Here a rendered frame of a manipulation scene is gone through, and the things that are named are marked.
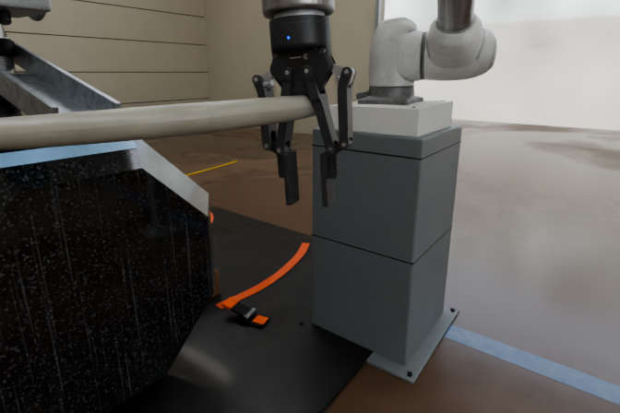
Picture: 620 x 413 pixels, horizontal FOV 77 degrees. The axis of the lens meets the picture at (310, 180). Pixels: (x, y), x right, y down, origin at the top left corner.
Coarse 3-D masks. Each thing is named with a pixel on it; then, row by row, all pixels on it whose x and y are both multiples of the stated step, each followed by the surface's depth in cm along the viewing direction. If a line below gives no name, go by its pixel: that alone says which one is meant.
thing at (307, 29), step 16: (288, 16) 45; (304, 16) 45; (320, 16) 45; (272, 32) 47; (288, 32) 45; (304, 32) 45; (320, 32) 46; (272, 48) 47; (288, 48) 46; (304, 48) 46; (320, 48) 47; (272, 64) 49; (288, 64) 49; (304, 64) 48; (320, 64) 47; (320, 80) 48
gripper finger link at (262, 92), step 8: (256, 80) 50; (256, 88) 51; (264, 88) 50; (264, 96) 51; (272, 96) 52; (264, 128) 52; (272, 128) 52; (264, 136) 52; (272, 136) 54; (264, 144) 52
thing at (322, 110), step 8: (304, 72) 47; (312, 72) 47; (304, 80) 48; (312, 80) 47; (312, 88) 48; (312, 96) 48; (320, 96) 48; (320, 104) 48; (320, 112) 48; (328, 112) 50; (320, 120) 49; (328, 120) 49; (320, 128) 49; (328, 128) 48; (328, 136) 49; (336, 136) 50; (328, 144) 49; (328, 152) 48
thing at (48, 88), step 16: (16, 48) 95; (16, 64) 97; (32, 64) 91; (48, 64) 87; (0, 80) 76; (16, 80) 73; (32, 80) 88; (48, 80) 88; (64, 80) 84; (80, 80) 81; (16, 96) 73; (32, 96) 68; (48, 96) 81; (64, 96) 83; (80, 96) 81; (96, 96) 77; (32, 112) 70; (48, 112) 66
